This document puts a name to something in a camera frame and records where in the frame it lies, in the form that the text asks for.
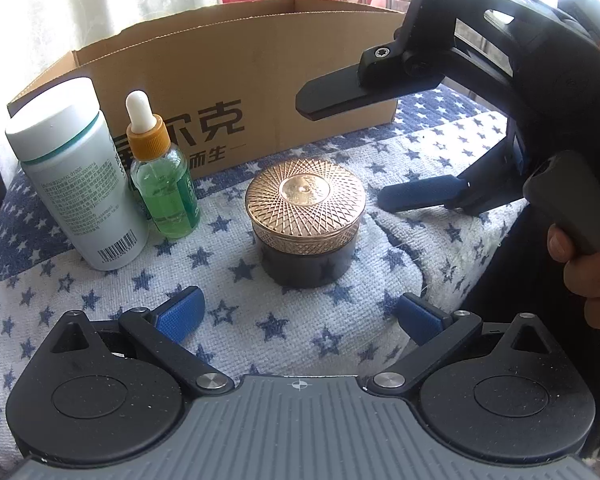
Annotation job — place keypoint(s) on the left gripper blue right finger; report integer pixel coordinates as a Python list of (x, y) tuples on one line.
[(420, 317)]

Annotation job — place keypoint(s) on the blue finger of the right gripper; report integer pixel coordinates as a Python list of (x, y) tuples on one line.
[(338, 92), (494, 180)]

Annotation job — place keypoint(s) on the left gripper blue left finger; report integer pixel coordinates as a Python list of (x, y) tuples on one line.
[(180, 312)]

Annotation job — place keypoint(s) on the white pill bottle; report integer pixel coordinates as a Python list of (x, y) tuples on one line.
[(62, 141)]

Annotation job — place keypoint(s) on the brown cardboard box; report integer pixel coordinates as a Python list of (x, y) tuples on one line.
[(225, 78)]

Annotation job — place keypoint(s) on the rose gold lid jar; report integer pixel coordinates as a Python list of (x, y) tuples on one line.
[(305, 214)]

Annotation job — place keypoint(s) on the green dropper bottle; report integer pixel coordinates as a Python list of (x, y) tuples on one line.
[(159, 171)]

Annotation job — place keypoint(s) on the person's right hand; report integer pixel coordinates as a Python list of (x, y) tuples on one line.
[(581, 273)]

